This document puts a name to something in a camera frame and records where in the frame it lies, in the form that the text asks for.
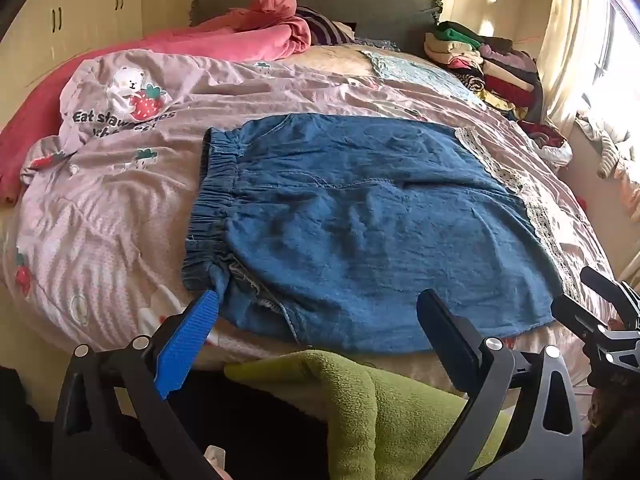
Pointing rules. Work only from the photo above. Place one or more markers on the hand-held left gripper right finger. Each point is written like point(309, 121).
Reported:
point(434, 321)

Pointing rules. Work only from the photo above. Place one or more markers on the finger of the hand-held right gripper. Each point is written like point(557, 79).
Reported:
point(575, 316)
point(607, 284)

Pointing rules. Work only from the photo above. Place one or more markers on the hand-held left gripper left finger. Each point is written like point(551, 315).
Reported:
point(187, 340)

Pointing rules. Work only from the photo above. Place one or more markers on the blue denim pants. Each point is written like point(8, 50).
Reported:
point(360, 220)

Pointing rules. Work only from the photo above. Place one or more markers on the cream knitted garment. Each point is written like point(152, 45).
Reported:
point(607, 147)

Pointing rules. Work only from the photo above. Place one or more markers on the red and white cloth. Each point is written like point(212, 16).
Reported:
point(550, 142)

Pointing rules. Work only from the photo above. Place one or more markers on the pink strawberry print blanket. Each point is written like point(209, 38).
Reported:
point(125, 195)

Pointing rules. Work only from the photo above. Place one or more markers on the cream curtain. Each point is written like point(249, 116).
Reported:
point(570, 50)

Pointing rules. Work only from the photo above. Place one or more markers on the pile of folded clothes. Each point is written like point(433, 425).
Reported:
point(485, 65)

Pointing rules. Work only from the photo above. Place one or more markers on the light blue lace cloth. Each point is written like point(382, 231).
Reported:
point(415, 67)

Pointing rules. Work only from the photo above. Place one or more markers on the pink plush blanket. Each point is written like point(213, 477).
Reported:
point(45, 110)

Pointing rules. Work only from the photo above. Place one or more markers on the purple striped pillow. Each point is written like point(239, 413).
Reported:
point(322, 27)

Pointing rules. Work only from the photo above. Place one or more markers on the grey headboard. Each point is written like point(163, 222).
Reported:
point(380, 7)

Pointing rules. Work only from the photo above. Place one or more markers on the pink hooded garment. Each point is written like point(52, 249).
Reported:
point(270, 7)

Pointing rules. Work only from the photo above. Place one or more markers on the cream wardrobe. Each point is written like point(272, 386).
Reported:
point(85, 10)

